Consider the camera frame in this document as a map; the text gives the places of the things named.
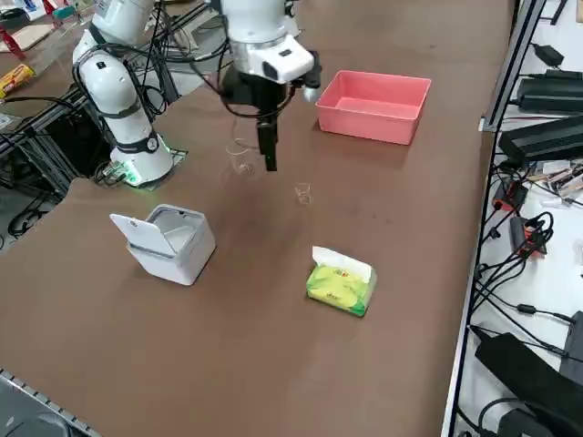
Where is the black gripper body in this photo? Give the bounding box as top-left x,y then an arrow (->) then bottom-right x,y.
220,66 -> 295,120

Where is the large glass beaker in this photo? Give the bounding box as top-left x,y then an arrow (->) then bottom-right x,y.
225,136 -> 257,178

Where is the pink plastic waste container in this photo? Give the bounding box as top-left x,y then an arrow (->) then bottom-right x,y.
313,69 -> 433,147

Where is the white lidded trash bin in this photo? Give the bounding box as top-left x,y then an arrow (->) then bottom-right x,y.
108,203 -> 218,287

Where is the green tissue pack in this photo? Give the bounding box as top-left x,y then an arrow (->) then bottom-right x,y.
305,245 -> 378,319

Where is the yellow snack packet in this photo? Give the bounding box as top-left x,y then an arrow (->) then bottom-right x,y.
0,63 -> 37,99

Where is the long black power adapter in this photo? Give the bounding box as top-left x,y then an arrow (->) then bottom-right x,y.
498,116 -> 583,161

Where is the large black power adapter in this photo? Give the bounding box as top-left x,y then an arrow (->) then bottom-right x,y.
517,68 -> 583,115

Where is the flat black power brick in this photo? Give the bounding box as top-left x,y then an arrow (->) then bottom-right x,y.
476,331 -> 583,413

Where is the aluminium table edge bracket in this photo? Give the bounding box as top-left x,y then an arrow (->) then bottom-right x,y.
477,114 -> 503,134

